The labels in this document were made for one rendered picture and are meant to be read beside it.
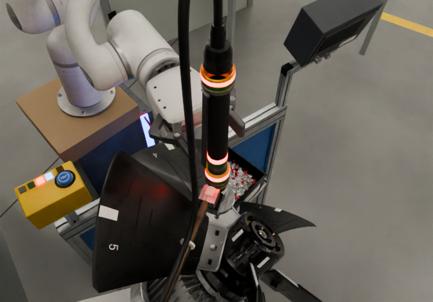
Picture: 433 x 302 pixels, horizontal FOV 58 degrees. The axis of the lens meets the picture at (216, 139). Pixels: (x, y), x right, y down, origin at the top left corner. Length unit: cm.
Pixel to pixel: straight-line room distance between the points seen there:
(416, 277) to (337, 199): 54
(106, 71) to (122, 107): 63
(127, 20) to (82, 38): 10
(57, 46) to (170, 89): 61
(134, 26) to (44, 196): 57
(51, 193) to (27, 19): 44
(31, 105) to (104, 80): 74
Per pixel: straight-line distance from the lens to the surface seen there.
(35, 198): 112
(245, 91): 266
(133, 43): 70
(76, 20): 69
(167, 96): 63
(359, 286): 217
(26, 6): 107
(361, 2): 135
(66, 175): 111
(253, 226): 81
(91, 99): 131
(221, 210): 76
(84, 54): 69
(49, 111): 138
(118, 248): 63
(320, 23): 124
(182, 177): 93
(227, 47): 45
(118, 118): 130
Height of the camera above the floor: 199
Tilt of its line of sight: 56 degrees down
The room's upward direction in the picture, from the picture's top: straight up
